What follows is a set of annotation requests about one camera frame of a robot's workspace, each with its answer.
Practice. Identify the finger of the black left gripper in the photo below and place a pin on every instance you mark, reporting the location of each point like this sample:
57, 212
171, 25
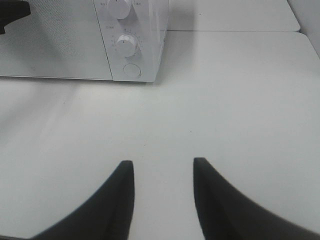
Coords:
12, 10

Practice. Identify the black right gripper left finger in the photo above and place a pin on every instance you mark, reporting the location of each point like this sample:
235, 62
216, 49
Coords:
106, 215

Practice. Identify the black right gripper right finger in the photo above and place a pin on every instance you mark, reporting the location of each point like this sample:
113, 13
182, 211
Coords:
224, 213

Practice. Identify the white microwave door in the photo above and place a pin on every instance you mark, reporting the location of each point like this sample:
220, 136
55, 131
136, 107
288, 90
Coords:
60, 39

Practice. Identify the white control knob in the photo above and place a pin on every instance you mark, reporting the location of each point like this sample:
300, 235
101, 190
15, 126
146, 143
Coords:
127, 45
119, 9

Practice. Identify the round white door button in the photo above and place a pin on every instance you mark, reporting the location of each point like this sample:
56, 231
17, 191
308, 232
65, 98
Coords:
132, 70

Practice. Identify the white microwave oven body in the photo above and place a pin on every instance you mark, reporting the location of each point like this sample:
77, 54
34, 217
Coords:
148, 22

